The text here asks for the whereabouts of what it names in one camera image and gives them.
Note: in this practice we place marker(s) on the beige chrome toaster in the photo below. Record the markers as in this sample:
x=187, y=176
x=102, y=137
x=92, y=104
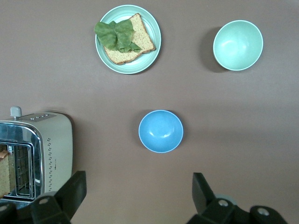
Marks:
x=56, y=144

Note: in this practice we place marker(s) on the light green bowl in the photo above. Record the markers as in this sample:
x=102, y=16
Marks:
x=238, y=45

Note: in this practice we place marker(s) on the blue bowl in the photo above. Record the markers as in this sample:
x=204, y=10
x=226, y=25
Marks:
x=161, y=131

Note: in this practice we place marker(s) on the toast slice in toaster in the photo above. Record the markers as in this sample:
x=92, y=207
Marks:
x=4, y=172

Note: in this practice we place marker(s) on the light green plate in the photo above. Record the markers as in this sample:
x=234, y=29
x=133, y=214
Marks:
x=140, y=66

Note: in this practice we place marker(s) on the brown table cloth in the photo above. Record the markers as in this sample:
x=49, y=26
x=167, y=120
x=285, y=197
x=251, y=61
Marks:
x=233, y=140

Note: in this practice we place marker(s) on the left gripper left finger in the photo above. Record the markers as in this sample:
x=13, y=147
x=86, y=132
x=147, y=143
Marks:
x=70, y=193

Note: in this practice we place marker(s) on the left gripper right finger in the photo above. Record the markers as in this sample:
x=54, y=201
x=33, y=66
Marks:
x=203, y=198

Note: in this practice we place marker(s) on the green lettuce leaf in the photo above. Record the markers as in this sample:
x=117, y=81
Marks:
x=109, y=35

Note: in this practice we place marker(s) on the brown bread slice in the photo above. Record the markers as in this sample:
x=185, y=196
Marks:
x=143, y=35

